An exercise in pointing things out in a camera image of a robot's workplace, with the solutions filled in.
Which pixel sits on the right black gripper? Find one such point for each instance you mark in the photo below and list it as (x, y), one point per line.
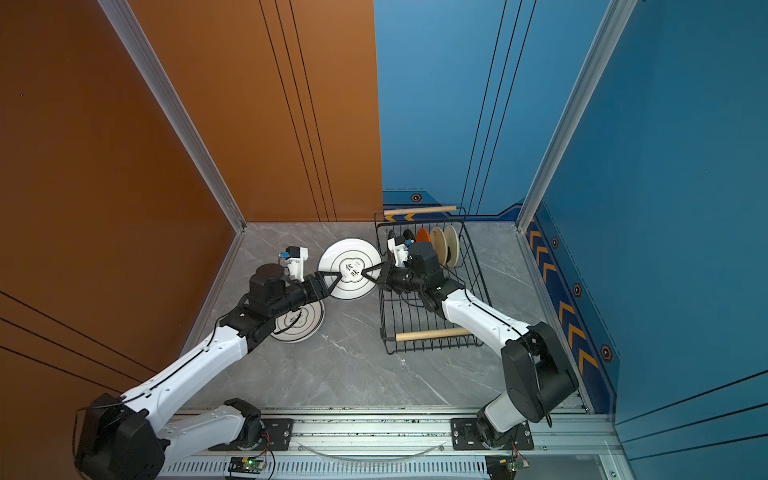
(386, 277)

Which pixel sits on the right green circuit board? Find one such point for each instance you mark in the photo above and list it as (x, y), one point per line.
(505, 468)

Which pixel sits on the near wooden rack handle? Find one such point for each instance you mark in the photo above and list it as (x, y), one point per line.
(431, 334)

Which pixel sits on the cream small plate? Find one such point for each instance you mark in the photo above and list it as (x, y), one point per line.
(453, 246)

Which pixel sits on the beige small plate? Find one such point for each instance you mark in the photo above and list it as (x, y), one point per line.
(439, 243)

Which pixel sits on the black wire dish rack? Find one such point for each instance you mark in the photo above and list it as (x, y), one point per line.
(405, 313)

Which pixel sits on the aluminium front rail frame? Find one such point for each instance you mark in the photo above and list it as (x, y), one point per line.
(416, 444)

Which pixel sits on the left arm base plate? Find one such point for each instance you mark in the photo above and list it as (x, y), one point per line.
(273, 434)

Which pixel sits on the orange small plate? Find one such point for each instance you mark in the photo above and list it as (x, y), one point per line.
(423, 236)

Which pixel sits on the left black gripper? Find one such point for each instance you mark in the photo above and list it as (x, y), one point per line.
(320, 284)

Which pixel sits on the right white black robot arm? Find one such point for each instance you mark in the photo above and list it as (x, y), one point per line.
(538, 374)

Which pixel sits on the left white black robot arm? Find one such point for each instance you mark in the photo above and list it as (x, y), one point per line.
(133, 436)

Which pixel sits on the left green circuit board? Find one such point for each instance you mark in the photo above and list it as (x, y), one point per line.
(247, 467)

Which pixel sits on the green circuit board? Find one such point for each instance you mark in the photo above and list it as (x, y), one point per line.
(247, 467)
(505, 468)

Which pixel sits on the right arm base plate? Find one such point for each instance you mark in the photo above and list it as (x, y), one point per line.
(476, 434)

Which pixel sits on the far wooden rack handle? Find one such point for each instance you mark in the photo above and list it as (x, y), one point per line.
(421, 210)

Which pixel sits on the wooden rack handle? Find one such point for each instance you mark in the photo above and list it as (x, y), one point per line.
(431, 334)
(421, 210)

